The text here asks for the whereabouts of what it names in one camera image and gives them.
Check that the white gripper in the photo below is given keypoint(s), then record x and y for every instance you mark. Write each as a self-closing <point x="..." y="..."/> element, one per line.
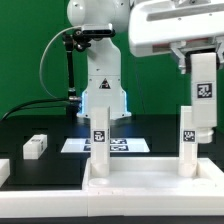
<point x="156" y="23"/>

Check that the white desk tabletop tray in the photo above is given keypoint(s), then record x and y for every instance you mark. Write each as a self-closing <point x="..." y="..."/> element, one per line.
<point x="164" y="174"/>

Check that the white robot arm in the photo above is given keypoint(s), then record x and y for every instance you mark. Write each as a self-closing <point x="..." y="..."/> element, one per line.
<point x="104" y="58"/>

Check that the AprilTag marker sheet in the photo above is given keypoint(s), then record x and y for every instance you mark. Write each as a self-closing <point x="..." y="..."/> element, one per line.
<point x="117" y="145"/>

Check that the white left fence piece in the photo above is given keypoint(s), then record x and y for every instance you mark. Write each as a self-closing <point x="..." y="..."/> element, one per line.
<point x="4" y="170"/>

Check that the black camera on stand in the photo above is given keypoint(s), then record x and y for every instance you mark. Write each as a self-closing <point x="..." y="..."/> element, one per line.
<point x="95" y="31"/>

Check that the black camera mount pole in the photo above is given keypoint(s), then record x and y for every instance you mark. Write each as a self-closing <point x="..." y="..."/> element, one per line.
<point x="74" y="101"/>

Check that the white front fence wall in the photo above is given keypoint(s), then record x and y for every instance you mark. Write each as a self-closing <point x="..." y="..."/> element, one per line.
<point x="72" y="203"/>

